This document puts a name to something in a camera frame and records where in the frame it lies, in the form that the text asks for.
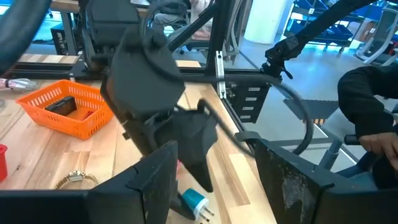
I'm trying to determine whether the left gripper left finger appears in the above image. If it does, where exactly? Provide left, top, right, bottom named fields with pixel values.
left=87, top=141, right=179, bottom=224

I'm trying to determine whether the black labelled drawer unit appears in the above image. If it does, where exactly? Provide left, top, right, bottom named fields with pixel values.
left=229, top=81, right=272, bottom=124

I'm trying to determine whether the silver aluminium bracket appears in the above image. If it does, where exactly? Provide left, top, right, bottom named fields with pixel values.
left=215, top=50, right=227, bottom=100

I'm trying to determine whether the grey office chair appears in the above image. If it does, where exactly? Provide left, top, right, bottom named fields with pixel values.
left=355, top=7, right=398, bottom=67

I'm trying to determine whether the gold link watch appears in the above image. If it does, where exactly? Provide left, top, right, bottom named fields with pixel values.
left=54, top=170, right=100, bottom=190

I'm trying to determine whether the red plastic basket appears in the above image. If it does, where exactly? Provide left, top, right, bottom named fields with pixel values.
left=0, top=143, right=9, bottom=183

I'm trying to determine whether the white lamp cable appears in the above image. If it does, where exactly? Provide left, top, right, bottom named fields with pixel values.
left=0, top=77, right=39, bottom=92

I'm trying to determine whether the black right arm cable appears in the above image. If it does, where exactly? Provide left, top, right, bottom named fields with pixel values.
left=198, top=74, right=314, bottom=156

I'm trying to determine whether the white column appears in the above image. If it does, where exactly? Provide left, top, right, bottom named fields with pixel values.
left=244, top=0, right=289, bottom=45

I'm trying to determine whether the black table clamp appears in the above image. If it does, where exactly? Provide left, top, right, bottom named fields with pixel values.
left=234, top=130, right=262, bottom=144

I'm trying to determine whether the black digital clock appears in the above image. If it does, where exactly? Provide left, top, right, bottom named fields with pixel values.
left=45, top=95, right=78, bottom=117

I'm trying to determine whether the blue and white charger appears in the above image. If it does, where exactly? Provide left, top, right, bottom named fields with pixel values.
left=181, top=187, right=216, bottom=223

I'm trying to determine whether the blue storage shelving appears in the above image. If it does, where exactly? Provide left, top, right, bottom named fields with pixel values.
left=284, top=0, right=398, bottom=48

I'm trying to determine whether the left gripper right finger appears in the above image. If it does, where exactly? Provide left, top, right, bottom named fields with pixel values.
left=254, top=138, right=346, bottom=224

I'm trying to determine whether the person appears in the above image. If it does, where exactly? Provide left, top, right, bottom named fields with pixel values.
left=152, top=0, right=216, bottom=42
left=337, top=65, right=398, bottom=190

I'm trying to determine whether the blue office chair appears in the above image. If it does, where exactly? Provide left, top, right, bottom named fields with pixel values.
left=317, top=108, right=398, bottom=190

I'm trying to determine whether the person's hand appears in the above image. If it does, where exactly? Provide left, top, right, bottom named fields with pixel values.
left=358, top=131, right=398, bottom=171

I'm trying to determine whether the black hazard-striped floor mat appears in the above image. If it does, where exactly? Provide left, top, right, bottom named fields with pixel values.
left=282, top=98, right=340, bottom=126

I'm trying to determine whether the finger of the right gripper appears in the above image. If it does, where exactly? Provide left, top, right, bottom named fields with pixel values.
left=169, top=191, right=197, bottom=221
left=177, top=146, right=215, bottom=193

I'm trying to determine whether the orange plastic basket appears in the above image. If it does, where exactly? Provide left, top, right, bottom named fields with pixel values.
left=15, top=79, right=115, bottom=141

